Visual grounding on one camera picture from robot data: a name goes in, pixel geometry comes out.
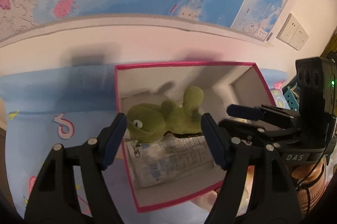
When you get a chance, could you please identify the teal plastic basket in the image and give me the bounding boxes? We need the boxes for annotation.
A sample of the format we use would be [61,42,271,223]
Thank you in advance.
[282,77,301,110]

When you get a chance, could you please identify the blue cartoon printed blanket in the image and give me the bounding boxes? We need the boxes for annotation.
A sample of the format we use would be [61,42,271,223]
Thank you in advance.
[0,65,290,224]

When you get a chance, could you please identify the green frog plush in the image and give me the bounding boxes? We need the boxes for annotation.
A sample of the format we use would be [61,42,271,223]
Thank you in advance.
[127,86,204,142]

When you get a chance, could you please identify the clear plastic pouch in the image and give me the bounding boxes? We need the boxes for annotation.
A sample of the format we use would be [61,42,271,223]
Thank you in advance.
[126,133,219,188]

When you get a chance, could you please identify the pink cardboard box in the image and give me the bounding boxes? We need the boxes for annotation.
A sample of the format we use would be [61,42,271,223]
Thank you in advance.
[114,61,277,214]

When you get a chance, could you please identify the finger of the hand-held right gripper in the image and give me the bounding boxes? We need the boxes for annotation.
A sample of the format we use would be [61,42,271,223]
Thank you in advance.
[218,119,303,151]
[227,104,296,125]

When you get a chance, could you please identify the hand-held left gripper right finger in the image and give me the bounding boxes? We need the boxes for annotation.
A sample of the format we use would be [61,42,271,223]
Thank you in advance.
[201,113,303,224]

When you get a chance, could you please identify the person's right forearm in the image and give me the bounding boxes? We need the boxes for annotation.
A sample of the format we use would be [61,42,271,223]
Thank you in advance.
[296,179,331,216]

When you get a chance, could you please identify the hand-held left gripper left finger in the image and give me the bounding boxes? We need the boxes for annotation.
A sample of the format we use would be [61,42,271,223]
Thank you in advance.
[24,113,127,224]

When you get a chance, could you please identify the white wall socket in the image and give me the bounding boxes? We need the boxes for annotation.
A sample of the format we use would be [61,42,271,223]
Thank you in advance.
[290,24,309,51]
[276,13,299,44]

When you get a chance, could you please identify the person's right hand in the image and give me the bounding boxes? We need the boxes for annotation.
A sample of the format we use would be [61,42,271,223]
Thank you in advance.
[291,162,325,180]

